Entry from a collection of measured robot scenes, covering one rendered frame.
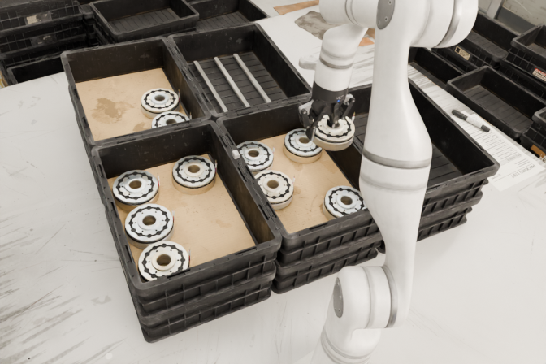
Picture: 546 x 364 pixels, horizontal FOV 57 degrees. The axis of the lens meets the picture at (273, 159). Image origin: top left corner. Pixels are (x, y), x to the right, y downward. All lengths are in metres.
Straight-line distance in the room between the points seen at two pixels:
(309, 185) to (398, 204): 0.59
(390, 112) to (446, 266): 0.79
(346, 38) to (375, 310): 0.50
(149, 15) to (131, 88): 1.07
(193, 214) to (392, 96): 0.66
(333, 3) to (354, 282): 0.47
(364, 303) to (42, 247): 0.84
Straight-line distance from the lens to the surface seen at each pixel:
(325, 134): 1.13
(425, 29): 0.64
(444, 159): 1.45
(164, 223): 1.12
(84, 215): 1.38
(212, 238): 1.14
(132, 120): 1.42
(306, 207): 1.21
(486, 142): 1.78
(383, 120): 0.66
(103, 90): 1.53
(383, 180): 0.68
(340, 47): 0.98
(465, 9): 0.66
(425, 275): 1.34
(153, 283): 0.96
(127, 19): 2.54
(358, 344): 0.85
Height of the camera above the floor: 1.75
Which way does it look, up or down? 45 degrees down
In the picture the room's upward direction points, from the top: 8 degrees clockwise
